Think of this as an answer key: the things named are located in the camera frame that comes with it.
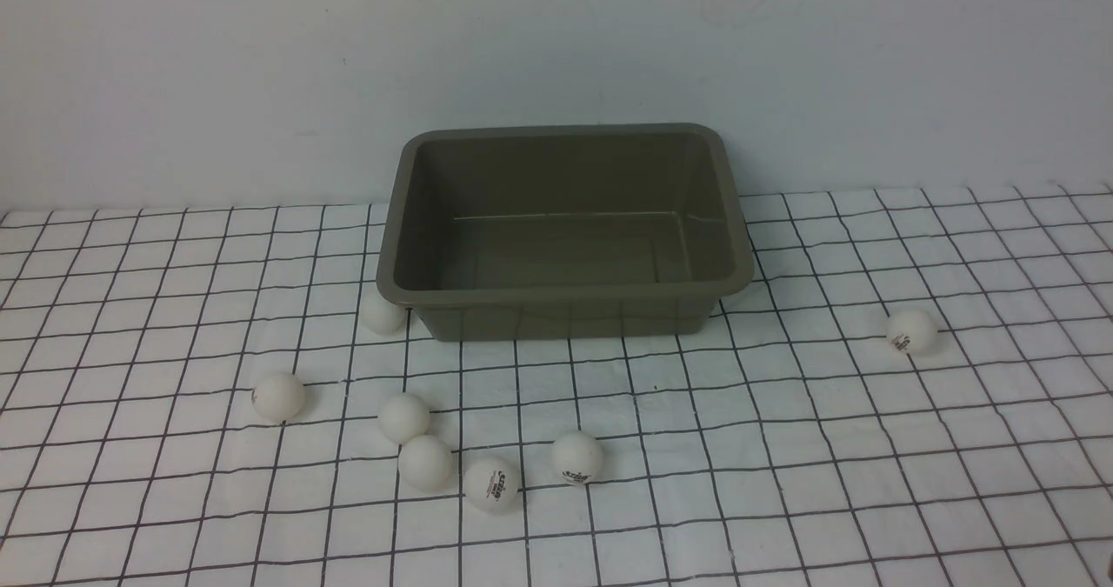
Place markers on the olive green plastic bin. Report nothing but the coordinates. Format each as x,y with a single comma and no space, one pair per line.
558,232

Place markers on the plain white front ball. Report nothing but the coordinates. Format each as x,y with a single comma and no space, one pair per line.
426,463

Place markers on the white ball beside bin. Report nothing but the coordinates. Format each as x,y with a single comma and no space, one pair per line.
380,316

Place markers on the white black grid tablecloth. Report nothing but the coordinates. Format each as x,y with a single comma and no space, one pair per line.
786,443

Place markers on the plain white ping-pong ball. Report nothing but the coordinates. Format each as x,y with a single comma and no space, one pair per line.
403,417

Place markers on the white ball red logo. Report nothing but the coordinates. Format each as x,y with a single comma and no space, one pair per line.
491,484

